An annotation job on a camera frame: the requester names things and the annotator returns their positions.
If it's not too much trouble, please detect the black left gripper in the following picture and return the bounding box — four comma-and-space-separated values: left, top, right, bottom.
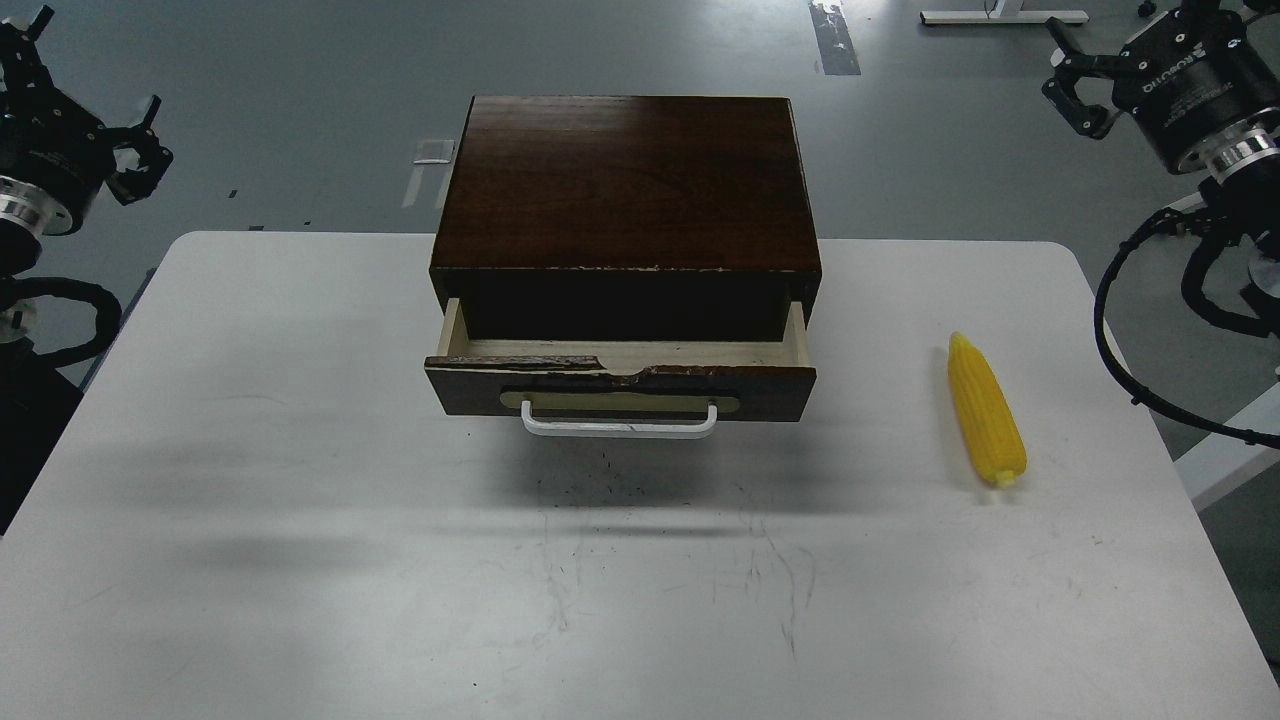
1, 4, 173, 236

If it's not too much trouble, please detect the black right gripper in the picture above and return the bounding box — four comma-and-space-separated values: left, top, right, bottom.
1041, 0, 1280, 177

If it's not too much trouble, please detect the yellow corn cob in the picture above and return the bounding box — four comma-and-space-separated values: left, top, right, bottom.
947, 332, 1028, 489

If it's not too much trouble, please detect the wooden drawer with white handle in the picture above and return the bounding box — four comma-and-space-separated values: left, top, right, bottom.
424, 300, 817, 439

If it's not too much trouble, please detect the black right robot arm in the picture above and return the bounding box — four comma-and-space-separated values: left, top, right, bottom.
1042, 1, 1277, 337

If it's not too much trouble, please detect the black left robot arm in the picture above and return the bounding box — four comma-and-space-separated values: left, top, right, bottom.
1, 5, 174, 391

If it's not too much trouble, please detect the white table leg base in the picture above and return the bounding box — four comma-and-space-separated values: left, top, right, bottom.
918, 1, 1091, 27

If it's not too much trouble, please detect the dark wooden cabinet box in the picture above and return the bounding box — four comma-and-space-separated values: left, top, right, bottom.
429, 95, 822, 341

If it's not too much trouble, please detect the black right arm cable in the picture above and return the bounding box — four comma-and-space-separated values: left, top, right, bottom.
1093, 205, 1280, 450

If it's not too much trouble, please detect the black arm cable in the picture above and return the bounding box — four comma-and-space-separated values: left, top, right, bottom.
0, 275, 124, 372
1093, 205, 1280, 450

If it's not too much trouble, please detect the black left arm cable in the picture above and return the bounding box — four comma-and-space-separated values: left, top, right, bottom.
0, 275, 124, 372

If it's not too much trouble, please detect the white side table frame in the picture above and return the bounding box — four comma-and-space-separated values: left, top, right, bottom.
1174, 386, 1279, 512

